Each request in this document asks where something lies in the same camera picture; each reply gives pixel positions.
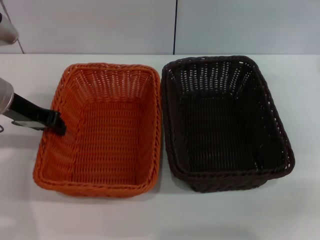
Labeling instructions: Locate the dark brown woven plastic basket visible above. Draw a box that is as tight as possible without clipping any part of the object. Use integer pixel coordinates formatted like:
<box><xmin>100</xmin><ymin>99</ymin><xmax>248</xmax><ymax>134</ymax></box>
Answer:
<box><xmin>161</xmin><ymin>55</ymin><xmax>296</xmax><ymax>193</ymax></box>

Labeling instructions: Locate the orange woven plastic basket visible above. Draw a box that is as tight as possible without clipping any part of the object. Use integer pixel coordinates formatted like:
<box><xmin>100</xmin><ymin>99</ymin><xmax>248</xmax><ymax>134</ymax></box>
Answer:
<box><xmin>33</xmin><ymin>63</ymin><xmax>162</xmax><ymax>199</ymax></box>

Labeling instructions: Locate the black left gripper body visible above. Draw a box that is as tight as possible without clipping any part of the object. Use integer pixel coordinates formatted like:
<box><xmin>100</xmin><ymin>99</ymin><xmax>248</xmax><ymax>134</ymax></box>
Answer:
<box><xmin>11</xmin><ymin>92</ymin><xmax>41</xmax><ymax>121</ymax></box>

